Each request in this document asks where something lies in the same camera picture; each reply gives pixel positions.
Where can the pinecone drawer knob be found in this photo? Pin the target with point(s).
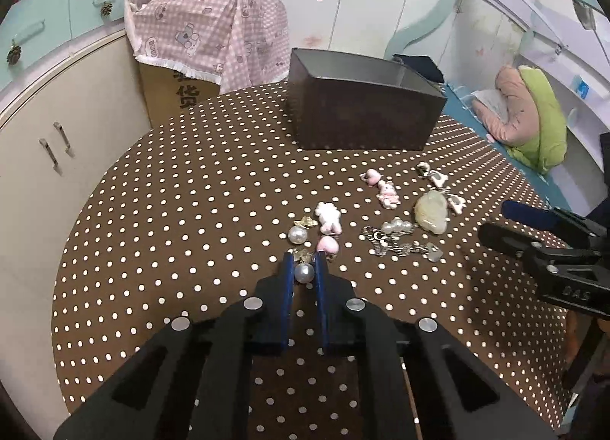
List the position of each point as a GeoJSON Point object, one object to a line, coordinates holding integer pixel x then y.
{"type": "Point", "coordinates": [14, 54]}
{"type": "Point", "coordinates": [106, 8]}

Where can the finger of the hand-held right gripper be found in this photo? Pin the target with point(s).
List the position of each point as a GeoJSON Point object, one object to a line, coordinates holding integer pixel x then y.
{"type": "Point", "coordinates": [522, 212]}
{"type": "Point", "coordinates": [505, 239]}

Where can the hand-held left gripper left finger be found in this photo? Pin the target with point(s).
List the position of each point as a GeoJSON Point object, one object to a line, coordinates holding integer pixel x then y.
{"type": "Point", "coordinates": [287, 287]}

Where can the white low cabinet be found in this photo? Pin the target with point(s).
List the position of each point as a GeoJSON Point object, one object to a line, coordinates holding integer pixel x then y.
{"type": "Point", "coordinates": [57, 192]}

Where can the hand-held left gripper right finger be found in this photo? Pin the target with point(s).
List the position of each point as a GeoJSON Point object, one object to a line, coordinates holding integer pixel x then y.
{"type": "Point", "coordinates": [322, 287]}

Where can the pale green jade pendant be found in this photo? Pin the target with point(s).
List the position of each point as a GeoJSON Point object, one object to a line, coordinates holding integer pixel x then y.
{"type": "Point", "coordinates": [431, 216]}

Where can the cardboard box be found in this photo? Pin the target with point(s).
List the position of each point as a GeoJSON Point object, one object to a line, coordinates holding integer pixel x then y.
{"type": "Point", "coordinates": [167, 87]}

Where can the white and black charm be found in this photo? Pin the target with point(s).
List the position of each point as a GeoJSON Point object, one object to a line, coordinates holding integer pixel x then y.
{"type": "Point", "coordinates": [455, 203]}

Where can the teal bunk bed frame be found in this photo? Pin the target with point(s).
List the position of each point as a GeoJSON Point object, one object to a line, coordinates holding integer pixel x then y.
{"type": "Point", "coordinates": [429, 6]}

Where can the small grey translucent charm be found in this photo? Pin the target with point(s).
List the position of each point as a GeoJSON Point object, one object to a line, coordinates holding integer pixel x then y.
{"type": "Point", "coordinates": [433, 253]}

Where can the blue bed sheet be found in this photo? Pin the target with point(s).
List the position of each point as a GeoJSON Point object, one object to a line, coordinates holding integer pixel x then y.
{"type": "Point", "coordinates": [476, 128]}

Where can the pearl earring with gold butterfly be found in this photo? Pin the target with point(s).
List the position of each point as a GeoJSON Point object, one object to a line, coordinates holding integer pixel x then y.
{"type": "Point", "coordinates": [297, 232]}
{"type": "Point", "coordinates": [304, 271]}

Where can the small pink heart charm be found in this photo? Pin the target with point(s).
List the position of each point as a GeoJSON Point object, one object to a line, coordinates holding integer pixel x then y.
{"type": "Point", "coordinates": [371, 177]}

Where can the white pillow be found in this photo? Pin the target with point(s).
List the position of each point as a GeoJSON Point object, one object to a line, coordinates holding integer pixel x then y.
{"type": "Point", "coordinates": [490, 100]}

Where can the green blanket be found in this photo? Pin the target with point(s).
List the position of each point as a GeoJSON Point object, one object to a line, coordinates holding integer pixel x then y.
{"type": "Point", "coordinates": [543, 120]}

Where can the dark brown storage box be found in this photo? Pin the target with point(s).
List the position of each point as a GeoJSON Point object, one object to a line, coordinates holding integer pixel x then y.
{"type": "Point", "coordinates": [352, 106]}

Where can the pearl cluster brooch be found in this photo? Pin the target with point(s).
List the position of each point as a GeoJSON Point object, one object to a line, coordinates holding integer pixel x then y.
{"type": "Point", "coordinates": [395, 226]}

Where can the round brown dotted table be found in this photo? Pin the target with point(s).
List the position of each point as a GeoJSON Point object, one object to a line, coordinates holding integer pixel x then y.
{"type": "Point", "coordinates": [190, 230]}

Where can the pink bunny charm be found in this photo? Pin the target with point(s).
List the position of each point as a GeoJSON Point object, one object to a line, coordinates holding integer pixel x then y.
{"type": "Point", "coordinates": [389, 193]}

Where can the pink checkered cloth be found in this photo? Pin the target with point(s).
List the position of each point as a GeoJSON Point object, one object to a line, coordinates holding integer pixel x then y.
{"type": "Point", "coordinates": [209, 30]}

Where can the dark folded clothes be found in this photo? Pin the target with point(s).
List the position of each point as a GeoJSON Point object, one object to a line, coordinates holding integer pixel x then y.
{"type": "Point", "coordinates": [422, 66]}

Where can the grey hanging bag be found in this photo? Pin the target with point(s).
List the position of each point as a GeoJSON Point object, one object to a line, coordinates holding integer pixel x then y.
{"type": "Point", "coordinates": [586, 16]}

